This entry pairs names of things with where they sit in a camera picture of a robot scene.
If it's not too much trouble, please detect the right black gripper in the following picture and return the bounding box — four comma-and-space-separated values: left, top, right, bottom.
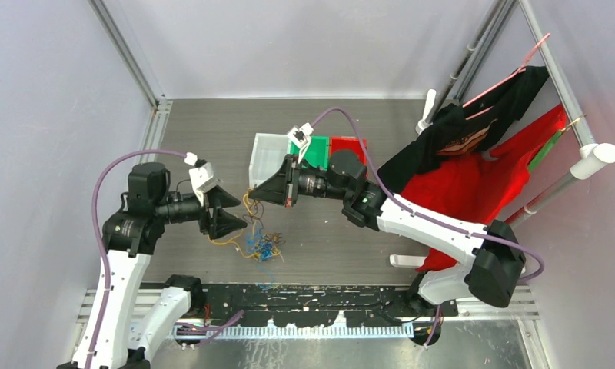
250, 153, 351, 207

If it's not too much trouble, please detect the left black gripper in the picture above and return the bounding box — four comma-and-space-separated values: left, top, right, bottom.
156, 183, 248, 236

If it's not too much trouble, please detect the brown wire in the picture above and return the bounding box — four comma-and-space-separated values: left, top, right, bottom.
248, 195, 287, 251

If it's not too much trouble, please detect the blue wire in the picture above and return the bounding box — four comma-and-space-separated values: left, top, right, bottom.
244, 226, 283, 289

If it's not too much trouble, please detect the yellow wire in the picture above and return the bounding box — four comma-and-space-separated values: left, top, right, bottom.
208, 189, 281, 263

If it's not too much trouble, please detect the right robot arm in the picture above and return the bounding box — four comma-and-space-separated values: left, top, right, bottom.
249, 150, 526, 316

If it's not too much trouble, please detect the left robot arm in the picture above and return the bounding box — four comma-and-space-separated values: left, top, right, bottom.
62, 161, 247, 368

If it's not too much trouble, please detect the white plastic bin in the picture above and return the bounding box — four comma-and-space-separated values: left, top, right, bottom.
248, 133, 291, 188

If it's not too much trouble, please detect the green plastic bin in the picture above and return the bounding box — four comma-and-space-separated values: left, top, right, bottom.
303, 136, 330, 168

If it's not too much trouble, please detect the red plastic bin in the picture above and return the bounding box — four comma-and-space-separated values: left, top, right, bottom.
329, 136, 367, 165

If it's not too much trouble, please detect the white rack base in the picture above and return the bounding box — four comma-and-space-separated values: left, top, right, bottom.
389, 252, 525, 281

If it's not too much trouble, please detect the black shirt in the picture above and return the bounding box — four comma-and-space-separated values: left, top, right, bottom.
377, 66, 549, 193

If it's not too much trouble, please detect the red shirt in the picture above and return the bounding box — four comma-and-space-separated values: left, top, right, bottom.
400, 104, 569, 272

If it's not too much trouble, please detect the green hanger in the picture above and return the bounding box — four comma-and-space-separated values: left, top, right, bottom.
527, 114, 586, 172

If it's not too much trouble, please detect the pink hanger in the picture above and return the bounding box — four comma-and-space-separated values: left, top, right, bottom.
462, 32, 550, 108

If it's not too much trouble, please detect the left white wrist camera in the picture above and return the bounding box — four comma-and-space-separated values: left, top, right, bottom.
188, 161, 220, 206

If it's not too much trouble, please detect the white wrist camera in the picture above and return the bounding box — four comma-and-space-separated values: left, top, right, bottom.
188, 161, 220, 206
287, 122, 314, 164

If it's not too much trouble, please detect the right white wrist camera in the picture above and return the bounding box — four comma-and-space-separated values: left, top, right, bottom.
287, 122, 314, 164

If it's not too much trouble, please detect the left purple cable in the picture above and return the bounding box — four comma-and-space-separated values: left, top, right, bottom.
82, 149, 244, 369

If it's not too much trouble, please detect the purple cable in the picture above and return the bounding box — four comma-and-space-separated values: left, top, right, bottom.
310, 107, 546, 347
82, 149, 244, 369

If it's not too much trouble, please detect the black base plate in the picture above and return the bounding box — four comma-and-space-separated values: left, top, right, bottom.
183, 284, 434, 328

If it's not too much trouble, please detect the white rack post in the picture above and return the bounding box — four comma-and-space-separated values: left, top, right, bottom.
415, 89, 437, 135

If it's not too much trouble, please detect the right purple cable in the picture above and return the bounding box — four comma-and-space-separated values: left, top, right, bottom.
310, 107, 546, 347

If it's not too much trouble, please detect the metal clothes rail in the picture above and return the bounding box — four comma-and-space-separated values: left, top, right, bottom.
507, 1, 615, 228

